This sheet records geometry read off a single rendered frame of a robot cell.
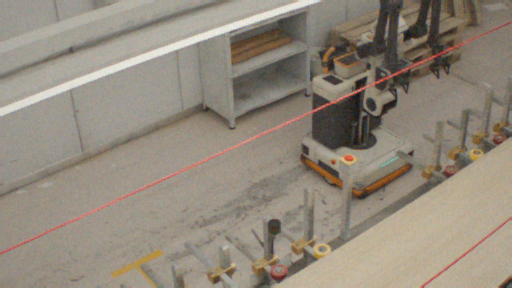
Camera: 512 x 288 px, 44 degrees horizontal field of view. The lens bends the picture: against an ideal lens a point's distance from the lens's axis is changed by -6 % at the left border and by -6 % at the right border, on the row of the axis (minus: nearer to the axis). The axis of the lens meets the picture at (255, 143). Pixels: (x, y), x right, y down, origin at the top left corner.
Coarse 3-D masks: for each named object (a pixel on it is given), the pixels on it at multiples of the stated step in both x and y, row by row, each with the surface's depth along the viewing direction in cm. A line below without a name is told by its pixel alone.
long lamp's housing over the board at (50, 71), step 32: (224, 0) 200; (256, 0) 202; (288, 0) 208; (128, 32) 183; (160, 32) 185; (192, 32) 190; (32, 64) 170; (64, 64) 170; (96, 64) 175; (0, 96) 161
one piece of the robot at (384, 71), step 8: (400, 56) 456; (384, 64) 449; (408, 64) 451; (376, 72) 450; (384, 72) 444; (408, 72) 461; (376, 80) 453; (384, 80) 447; (376, 88) 456; (384, 88) 449
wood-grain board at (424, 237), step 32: (480, 160) 379; (448, 192) 356; (480, 192) 354; (384, 224) 337; (416, 224) 335; (448, 224) 334; (480, 224) 332; (352, 256) 318; (384, 256) 317; (416, 256) 316; (448, 256) 314; (480, 256) 312
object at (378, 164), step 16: (384, 128) 526; (304, 144) 520; (320, 144) 511; (368, 144) 510; (384, 144) 507; (400, 144) 507; (304, 160) 527; (320, 160) 510; (336, 160) 496; (368, 160) 491; (384, 160) 492; (400, 160) 503; (336, 176) 500; (368, 176) 484; (384, 176) 499; (352, 192) 491; (368, 192) 493
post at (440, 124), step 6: (438, 120) 371; (438, 126) 372; (444, 126) 373; (438, 132) 374; (438, 138) 376; (438, 144) 378; (438, 150) 380; (432, 156) 385; (438, 156) 383; (432, 162) 387; (438, 162) 386; (432, 180) 392
